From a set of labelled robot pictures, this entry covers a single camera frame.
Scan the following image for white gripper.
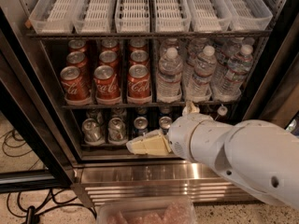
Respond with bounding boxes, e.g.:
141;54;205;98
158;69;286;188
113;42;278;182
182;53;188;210
125;100;222;163

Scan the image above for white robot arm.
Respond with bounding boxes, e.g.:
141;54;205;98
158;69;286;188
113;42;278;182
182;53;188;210
126;102;299;209

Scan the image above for blue can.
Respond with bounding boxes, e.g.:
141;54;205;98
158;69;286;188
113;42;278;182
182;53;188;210
159;116;172;134
133;117;149;137

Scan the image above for silver can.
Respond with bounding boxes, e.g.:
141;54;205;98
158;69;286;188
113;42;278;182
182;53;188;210
82;119;102;142
108;118;126;142

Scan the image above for second row right coke can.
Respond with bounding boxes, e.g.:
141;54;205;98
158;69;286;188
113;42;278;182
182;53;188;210
129;50;149;65

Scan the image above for second row coke can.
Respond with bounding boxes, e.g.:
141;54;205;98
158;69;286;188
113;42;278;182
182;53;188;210
129;50;149;65
99;50;119;68
65;50;92;89

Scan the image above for silver can bottom left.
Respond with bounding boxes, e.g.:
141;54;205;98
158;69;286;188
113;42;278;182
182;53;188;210
82;119;102;142

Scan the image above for stainless fridge bottom grille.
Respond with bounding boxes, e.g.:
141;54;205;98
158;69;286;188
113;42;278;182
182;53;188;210
71;160;255;207

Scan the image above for second row middle coke can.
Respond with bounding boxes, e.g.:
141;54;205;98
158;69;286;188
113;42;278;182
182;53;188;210
99;50;119;68

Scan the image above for fridge door right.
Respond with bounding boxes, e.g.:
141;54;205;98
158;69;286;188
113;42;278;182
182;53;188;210
243;15;299;128

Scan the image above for fridge door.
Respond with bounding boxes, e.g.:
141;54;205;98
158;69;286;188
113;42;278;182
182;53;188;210
0;11;74;193
243;15;299;128

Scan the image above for second row left coke can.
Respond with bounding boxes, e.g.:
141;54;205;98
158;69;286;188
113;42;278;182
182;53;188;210
65;50;92;89

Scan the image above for fridge door left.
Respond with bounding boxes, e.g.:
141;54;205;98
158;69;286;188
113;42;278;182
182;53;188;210
0;11;74;193

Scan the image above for front left water bottle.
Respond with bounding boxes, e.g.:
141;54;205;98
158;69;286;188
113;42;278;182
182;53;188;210
157;47;183;97

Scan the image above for water bottle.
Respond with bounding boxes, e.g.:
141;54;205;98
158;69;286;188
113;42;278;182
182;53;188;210
157;47;183;97
217;45;253;96
187;46;217;97

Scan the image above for front middle water bottle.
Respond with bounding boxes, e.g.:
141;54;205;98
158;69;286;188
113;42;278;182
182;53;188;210
187;46;217;97

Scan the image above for brown drink bottle right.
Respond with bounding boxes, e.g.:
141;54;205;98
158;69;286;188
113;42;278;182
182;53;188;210
215;105;228;121

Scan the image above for front right water bottle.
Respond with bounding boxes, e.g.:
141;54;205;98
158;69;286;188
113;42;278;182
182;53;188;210
217;45;253;96

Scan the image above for clear plastic container foreground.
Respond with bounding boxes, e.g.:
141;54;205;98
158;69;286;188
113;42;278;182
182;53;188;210
96;196;197;224

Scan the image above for clear tray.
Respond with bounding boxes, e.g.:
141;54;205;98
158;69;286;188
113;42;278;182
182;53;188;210
153;0;191;33
72;0;116;34
114;0;150;33
224;0;273;31
187;0;232;32
29;0;78;35

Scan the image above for clear top tray far right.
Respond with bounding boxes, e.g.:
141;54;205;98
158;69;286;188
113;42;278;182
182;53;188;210
224;0;273;31

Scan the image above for clear top tray far left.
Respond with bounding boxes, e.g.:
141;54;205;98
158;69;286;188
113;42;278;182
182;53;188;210
29;0;78;35

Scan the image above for black floor cables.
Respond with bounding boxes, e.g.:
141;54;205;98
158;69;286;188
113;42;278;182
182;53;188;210
1;128;97;224

